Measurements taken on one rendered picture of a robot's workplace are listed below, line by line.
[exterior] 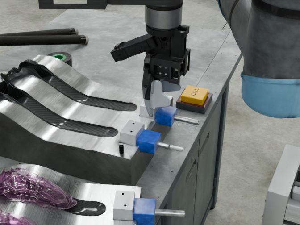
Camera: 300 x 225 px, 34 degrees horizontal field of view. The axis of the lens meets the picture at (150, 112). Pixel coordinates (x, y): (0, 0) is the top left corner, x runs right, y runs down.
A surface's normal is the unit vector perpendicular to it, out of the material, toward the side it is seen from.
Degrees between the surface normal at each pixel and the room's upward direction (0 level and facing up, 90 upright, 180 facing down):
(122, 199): 0
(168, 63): 90
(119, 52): 90
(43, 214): 29
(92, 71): 0
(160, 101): 79
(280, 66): 90
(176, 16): 90
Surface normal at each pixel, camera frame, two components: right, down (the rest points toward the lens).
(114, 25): 0.00, -0.83
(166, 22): 0.13, 0.55
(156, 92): -0.36, 0.35
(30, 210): 0.39, -0.75
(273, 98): -0.39, 0.55
